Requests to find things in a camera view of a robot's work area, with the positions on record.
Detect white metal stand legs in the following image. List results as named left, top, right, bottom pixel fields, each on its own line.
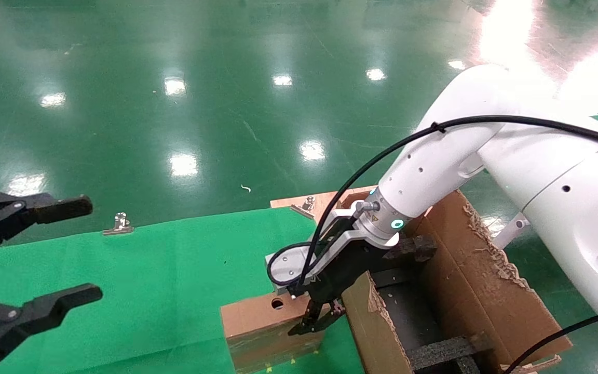
left=492, top=213, right=531, bottom=250

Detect small brown cardboard box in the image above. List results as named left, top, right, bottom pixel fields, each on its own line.
left=220, top=291, right=348, bottom=374

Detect notched black foam block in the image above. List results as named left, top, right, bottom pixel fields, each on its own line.
left=377, top=235, right=438, bottom=262

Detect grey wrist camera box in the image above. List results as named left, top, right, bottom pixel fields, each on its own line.
left=265, top=243, right=331, bottom=298

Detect long black foam bar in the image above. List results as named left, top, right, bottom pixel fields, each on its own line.
left=407, top=332, right=497, bottom=374

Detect grey camera mounting bracket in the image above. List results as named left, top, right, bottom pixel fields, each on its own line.
left=309, top=207, right=399, bottom=278

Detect thin black cable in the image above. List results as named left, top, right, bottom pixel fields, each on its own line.
left=506, top=315, right=598, bottom=374

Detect black camera cable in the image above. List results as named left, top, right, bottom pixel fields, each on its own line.
left=267, top=115, right=598, bottom=299

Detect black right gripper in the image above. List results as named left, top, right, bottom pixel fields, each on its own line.
left=288, top=240, right=389, bottom=337

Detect large open brown carton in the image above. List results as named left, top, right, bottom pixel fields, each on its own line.
left=330, top=186, right=573, bottom=374

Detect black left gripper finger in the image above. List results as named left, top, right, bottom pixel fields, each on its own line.
left=0, top=192, right=93, bottom=259
left=0, top=284, right=104, bottom=370

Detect flat black foam strip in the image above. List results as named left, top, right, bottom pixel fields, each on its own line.
left=372, top=268, right=410, bottom=289

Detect silver binder clip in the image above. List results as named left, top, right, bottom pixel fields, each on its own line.
left=290, top=196, right=316, bottom=220
left=103, top=212, right=134, bottom=236

